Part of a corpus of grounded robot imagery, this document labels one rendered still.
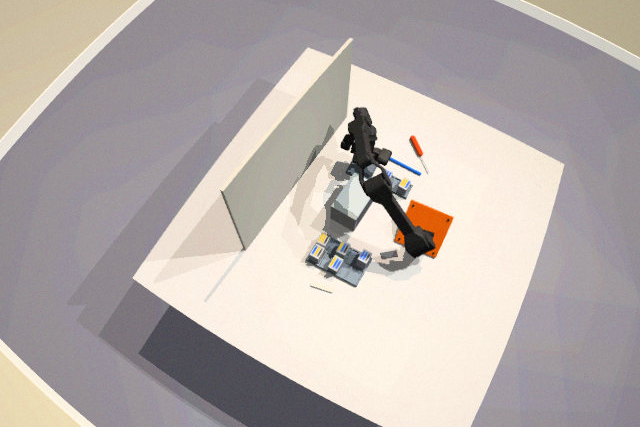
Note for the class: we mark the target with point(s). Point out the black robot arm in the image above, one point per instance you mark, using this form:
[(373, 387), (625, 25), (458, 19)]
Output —
[(379, 188)]

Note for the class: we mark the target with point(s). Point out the orange-handled screwdriver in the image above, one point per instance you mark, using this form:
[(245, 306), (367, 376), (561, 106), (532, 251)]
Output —
[(419, 152)]

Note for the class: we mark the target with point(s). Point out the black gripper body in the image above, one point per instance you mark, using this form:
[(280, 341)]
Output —
[(382, 155)]

